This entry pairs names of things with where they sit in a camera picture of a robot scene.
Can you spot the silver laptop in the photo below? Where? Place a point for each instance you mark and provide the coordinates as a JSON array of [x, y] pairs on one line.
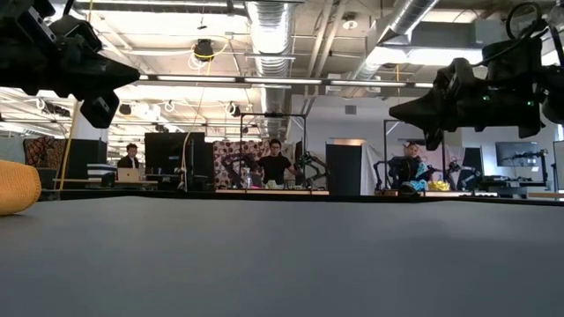
[[128, 174]]

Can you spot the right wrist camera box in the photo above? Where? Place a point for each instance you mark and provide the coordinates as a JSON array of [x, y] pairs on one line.
[[456, 77]]

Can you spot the silver ribbed ceiling duct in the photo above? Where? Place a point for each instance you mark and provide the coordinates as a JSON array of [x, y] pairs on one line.
[[269, 39]]

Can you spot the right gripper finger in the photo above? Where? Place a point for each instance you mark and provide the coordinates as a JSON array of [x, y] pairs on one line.
[[434, 138], [414, 112]]

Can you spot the black door panel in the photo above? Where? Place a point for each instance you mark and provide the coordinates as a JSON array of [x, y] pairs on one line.
[[346, 169]]

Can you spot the wall-mounted screen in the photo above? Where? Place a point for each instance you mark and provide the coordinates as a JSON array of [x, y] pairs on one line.
[[515, 153]]

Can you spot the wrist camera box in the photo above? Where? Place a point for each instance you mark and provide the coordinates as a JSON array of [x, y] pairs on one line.
[[456, 77], [75, 33]]

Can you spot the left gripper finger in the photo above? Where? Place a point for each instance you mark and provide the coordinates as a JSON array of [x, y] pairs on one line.
[[114, 79], [100, 110]]

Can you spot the person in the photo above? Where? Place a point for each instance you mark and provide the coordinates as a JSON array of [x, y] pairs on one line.
[[129, 158], [275, 165], [412, 158]]

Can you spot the silver smooth ceiling duct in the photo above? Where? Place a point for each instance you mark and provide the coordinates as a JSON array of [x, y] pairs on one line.
[[396, 26]]

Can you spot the black metal frame stand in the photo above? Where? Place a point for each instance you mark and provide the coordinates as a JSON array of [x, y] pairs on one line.
[[385, 145], [273, 115]]

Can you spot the small black ceiling dome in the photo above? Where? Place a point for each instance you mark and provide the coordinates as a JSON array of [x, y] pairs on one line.
[[125, 109], [235, 109]]

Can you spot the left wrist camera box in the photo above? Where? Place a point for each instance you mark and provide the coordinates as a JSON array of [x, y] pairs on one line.
[[75, 33]]

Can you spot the striped stack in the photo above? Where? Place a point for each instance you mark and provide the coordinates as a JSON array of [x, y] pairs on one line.
[[102, 169]]

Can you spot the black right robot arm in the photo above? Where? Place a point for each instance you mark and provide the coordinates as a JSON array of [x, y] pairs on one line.
[[513, 61]]

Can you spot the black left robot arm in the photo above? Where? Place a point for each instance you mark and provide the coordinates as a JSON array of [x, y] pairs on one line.
[[22, 17]]

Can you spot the black background computer case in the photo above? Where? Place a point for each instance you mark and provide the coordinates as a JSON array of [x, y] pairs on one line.
[[202, 165]]

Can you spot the long ceiling light bar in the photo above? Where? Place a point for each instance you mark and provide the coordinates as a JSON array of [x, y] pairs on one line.
[[282, 80]]

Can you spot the black cabinet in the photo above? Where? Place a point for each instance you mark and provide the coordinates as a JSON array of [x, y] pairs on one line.
[[88, 158]]

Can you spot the white sheet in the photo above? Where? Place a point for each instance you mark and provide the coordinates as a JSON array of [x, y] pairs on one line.
[[372, 171]]

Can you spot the red patterned cloth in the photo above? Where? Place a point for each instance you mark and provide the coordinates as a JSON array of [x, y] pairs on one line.
[[42, 154]]

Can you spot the grey wall vent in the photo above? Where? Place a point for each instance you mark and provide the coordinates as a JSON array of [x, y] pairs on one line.
[[350, 109]]

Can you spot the wooden background desk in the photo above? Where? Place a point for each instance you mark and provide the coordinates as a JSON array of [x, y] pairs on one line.
[[88, 181]]

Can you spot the circle-patterned cloth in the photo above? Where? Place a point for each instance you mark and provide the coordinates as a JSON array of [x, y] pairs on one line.
[[229, 152]]

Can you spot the orange towel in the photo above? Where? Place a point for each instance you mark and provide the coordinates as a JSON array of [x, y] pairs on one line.
[[17, 187]]

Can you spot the wooden background table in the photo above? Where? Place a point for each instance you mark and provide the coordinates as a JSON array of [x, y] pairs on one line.
[[273, 192]]

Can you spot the black background robot arm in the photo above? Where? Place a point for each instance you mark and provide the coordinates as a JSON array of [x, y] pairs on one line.
[[381, 174], [315, 169], [462, 174], [531, 155]]

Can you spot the black monitor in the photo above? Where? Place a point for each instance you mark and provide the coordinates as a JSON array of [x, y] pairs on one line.
[[172, 149]]

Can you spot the grey-blue table mat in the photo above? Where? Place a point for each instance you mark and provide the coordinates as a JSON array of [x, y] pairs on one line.
[[264, 264]]

